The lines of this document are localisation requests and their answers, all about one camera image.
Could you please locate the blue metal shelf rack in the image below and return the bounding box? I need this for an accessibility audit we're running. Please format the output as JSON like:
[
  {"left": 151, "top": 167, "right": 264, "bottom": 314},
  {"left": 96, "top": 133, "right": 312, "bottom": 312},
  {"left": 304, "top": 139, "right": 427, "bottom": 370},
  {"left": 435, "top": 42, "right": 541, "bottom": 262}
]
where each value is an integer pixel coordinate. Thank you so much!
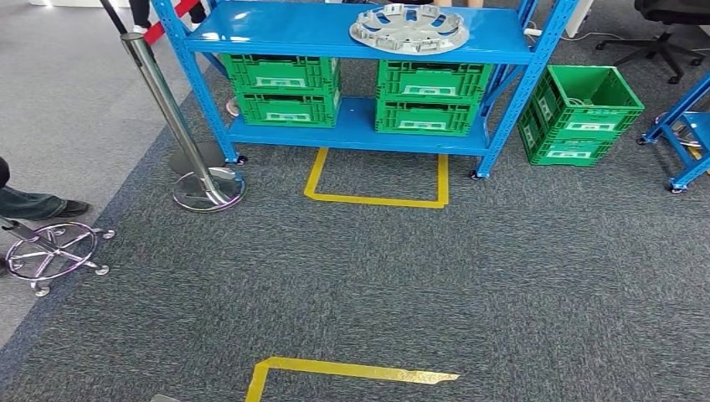
[
  {"left": 151, "top": 0, "right": 581, "bottom": 180},
  {"left": 636, "top": 72, "right": 710, "bottom": 195}
]

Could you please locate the grey wheel hubcap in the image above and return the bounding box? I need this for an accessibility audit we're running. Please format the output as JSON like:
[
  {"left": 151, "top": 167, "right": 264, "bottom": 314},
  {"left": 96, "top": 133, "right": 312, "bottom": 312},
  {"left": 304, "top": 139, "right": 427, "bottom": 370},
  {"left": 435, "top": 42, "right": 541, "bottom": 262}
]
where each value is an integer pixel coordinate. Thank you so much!
[{"left": 349, "top": 3, "right": 471, "bottom": 55}]

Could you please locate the red barrier belt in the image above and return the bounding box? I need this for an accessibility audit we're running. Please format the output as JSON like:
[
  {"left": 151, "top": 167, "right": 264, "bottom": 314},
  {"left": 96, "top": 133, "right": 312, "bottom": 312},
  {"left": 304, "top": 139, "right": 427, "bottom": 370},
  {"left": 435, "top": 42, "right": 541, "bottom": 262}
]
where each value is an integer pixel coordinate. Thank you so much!
[{"left": 142, "top": 0, "right": 201, "bottom": 45}]

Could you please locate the open green plastic crate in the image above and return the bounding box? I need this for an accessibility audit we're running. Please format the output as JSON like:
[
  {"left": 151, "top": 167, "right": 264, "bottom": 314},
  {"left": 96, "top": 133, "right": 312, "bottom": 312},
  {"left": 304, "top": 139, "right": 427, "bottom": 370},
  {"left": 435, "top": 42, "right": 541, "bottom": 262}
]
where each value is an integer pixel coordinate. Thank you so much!
[{"left": 533, "top": 65, "right": 646, "bottom": 134}]

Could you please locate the white panel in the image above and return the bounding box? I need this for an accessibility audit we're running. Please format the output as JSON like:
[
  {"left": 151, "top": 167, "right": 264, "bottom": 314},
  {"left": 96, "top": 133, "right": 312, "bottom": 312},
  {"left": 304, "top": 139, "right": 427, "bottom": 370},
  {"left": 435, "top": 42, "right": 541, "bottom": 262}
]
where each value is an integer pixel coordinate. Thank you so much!
[{"left": 565, "top": 0, "right": 594, "bottom": 39}]

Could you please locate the black barrier belt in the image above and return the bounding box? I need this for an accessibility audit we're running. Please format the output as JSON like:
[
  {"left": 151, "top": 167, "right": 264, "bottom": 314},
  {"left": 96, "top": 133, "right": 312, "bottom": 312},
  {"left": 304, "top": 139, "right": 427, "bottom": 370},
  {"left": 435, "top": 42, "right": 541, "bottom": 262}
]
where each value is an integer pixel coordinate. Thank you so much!
[{"left": 98, "top": 0, "right": 130, "bottom": 35}]

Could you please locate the chrome stool base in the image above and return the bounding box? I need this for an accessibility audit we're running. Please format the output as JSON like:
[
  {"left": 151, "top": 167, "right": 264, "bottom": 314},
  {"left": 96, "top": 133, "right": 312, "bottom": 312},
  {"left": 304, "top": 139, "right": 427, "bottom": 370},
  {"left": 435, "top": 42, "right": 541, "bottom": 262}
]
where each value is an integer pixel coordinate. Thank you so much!
[{"left": 0, "top": 217, "right": 116, "bottom": 298}]

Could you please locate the white plinth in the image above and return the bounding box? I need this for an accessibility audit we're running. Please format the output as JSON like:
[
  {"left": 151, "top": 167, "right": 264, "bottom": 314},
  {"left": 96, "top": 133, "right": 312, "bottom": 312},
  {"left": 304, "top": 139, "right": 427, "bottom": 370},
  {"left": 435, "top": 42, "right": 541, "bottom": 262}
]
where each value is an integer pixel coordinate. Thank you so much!
[{"left": 30, "top": 0, "right": 131, "bottom": 8}]

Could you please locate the black office chair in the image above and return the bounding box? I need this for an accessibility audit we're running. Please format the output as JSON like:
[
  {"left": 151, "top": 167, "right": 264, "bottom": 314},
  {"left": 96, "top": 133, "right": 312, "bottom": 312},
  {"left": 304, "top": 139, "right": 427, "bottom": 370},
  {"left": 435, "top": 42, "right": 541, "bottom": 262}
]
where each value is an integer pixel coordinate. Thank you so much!
[{"left": 596, "top": 0, "right": 710, "bottom": 85}]

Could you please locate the chrome stanchion post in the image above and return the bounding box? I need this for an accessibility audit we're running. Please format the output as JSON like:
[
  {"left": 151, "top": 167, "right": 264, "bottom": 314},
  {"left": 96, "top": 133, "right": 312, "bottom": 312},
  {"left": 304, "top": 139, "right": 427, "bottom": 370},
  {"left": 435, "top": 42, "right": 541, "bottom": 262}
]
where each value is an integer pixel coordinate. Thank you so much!
[{"left": 120, "top": 32, "right": 247, "bottom": 213}]

